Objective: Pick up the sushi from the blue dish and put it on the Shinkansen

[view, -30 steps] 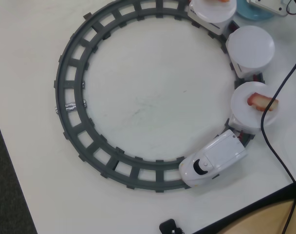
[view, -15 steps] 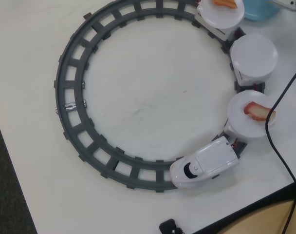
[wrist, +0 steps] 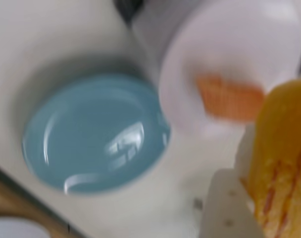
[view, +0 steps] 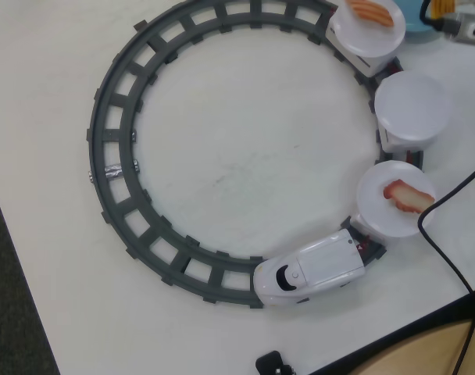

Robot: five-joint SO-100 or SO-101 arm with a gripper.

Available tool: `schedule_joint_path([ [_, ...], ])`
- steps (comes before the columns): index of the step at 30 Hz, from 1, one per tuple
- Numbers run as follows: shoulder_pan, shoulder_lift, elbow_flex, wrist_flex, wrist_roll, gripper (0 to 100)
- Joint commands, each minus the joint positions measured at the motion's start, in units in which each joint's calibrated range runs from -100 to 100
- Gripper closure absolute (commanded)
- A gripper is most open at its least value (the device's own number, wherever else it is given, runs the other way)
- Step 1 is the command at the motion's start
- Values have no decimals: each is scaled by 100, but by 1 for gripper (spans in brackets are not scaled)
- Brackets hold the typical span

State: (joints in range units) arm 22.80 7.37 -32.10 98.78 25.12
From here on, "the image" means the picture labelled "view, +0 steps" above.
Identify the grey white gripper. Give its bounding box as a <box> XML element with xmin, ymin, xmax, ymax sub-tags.
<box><xmin>418</xmin><ymin>0</ymin><xmax>475</xmax><ymax>44</ymax></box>

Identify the light blue round dish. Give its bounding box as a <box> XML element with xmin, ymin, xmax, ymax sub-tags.
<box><xmin>397</xmin><ymin>0</ymin><xmax>446</xmax><ymax>35</ymax></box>

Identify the orange striped salmon sushi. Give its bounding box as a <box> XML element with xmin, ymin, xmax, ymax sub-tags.
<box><xmin>345</xmin><ymin>0</ymin><xmax>395</xmax><ymax>29</ymax></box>

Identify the red white octopus sushi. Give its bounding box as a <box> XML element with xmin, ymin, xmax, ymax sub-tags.
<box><xmin>382</xmin><ymin>178</ymin><xmax>436</xmax><ymax>215</ymax></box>

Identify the white Shinkansen toy locomotive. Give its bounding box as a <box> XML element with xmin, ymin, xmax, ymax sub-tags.
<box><xmin>252</xmin><ymin>228</ymin><xmax>368</xmax><ymax>308</ymax></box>

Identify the white toy train carriage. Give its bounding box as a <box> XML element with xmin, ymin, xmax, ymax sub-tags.
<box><xmin>380</xmin><ymin>127</ymin><xmax>436</xmax><ymax>154</ymax></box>
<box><xmin>348</xmin><ymin>212</ymin><xmax>380</xmax><ymax>240</ymax></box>

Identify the grey circular toy train track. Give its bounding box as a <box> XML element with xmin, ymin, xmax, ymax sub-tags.
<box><xmin>84</xmin><ymin>0</ymin><xmax>426</xmax><ymax>310</ymax></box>

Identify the silver foil tape strip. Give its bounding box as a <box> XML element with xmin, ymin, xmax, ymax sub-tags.
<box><xmin>103</xmin><ymin>163</ymin><xmax>124</xmax><ymax>181</ymax></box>

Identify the black power adapter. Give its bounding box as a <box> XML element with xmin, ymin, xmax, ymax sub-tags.
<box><xmin>255</xmin><ymin>350</ymin><xmax>295</xmax><ymax>375</ymax></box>

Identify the black cable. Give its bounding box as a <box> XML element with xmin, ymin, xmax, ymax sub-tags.
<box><xmin>416</xmin><ymin>159</ymin><xmax>475</xmax><ymax>375</ymax></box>

